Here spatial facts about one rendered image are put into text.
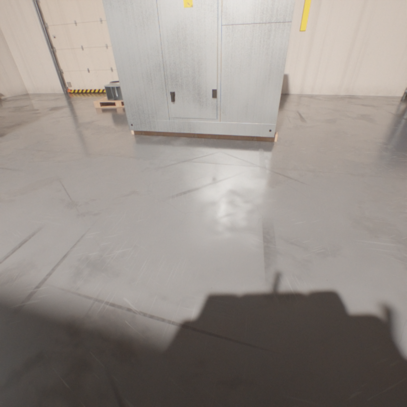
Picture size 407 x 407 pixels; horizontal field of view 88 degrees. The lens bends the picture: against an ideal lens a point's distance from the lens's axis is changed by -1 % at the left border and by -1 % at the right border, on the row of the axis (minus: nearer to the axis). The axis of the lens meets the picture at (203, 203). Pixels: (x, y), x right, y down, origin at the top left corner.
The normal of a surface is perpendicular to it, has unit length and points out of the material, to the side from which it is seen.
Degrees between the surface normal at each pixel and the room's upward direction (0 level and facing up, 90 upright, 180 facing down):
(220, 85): 90
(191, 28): 90
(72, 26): 90
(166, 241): 0
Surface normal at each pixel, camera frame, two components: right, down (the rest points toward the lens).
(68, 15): -0.24, 0.56
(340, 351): -0.03, -0.82
